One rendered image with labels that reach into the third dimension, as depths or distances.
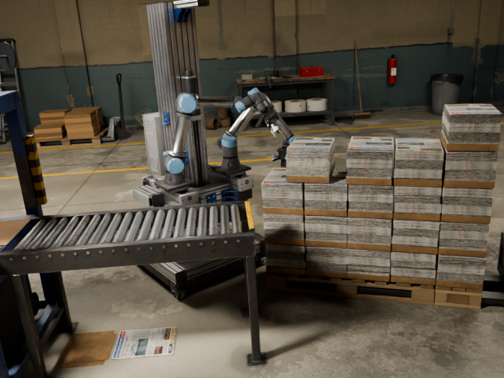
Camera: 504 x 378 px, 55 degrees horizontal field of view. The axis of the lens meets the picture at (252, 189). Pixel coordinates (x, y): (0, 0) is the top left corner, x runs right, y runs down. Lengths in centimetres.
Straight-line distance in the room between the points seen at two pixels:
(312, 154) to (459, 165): 89
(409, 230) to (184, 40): 201
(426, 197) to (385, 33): 724
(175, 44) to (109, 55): 639
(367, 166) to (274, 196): 66
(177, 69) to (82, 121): 563
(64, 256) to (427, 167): 217
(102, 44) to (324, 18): 423
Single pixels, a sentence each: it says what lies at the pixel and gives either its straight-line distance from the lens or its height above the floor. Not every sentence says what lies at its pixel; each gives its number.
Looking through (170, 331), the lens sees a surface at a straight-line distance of 330.
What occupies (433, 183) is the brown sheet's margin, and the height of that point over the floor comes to 86.
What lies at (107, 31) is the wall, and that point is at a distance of 990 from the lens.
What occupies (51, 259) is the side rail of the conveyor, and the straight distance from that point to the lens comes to 275.
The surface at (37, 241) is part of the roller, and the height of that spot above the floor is 79.
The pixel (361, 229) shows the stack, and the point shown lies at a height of 53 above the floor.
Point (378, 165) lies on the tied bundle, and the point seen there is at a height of 97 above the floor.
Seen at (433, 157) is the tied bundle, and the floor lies 102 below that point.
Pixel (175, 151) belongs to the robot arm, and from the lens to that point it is 327.
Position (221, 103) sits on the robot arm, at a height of 135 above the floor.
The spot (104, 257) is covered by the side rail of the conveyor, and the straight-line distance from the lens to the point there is 267.
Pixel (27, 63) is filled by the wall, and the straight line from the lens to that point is 1034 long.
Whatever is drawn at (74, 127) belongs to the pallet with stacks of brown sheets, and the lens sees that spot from 913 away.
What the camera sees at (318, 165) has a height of 96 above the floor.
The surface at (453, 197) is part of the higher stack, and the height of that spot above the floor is 77.
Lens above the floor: 184
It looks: 18 degrees down
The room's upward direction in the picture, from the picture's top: 3 degrees counter-clockwise
